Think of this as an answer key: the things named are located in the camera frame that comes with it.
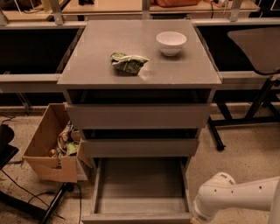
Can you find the grey bottom drawer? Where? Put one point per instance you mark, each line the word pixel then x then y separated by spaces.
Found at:
pixel 140 190

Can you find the grey drawer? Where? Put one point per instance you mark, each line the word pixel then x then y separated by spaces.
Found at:
pixel 139 148
pixel 108 117
pixel 140 190

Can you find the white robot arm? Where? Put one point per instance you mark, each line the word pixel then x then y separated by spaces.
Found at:
pixel 222 192

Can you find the grey drawer cabinet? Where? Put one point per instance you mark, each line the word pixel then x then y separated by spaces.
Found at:
pixel 139 88

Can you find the grey middle drawer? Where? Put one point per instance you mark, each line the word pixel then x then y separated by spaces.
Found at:
pixel 139 148

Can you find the grey top drawer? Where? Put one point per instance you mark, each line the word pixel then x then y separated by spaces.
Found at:
pixel 108 117

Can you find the crumpled green chip bag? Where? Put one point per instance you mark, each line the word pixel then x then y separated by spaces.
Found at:
pixel 130 64

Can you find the white ceramic bowl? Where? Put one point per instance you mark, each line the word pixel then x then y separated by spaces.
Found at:
pixel 170 43

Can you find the green item in box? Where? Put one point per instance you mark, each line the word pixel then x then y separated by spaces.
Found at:
pixel 71 149

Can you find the brown cardboard box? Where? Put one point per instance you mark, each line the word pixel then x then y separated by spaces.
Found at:
pixel 42 152

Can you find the black stand leg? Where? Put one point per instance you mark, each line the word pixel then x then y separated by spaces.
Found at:
pixel 55 202

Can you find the orange bag on shelf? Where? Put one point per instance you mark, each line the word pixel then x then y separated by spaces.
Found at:
pixel 174 3

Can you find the black chair edge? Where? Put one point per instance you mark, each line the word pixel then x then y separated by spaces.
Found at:
pixel 7 151

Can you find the black table frame base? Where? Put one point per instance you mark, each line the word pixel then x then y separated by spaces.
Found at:
pixel 263 99

